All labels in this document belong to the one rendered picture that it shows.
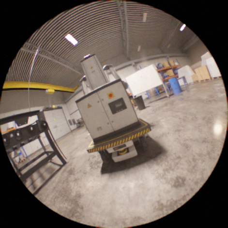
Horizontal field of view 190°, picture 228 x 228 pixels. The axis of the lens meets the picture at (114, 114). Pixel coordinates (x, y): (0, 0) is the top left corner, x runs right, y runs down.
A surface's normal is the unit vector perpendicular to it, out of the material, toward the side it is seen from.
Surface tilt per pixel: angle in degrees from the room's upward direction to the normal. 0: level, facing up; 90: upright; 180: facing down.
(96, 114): 90
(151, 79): 90
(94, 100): 90
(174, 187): 0
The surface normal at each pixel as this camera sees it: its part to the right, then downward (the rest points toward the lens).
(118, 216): -0.40, -0.91
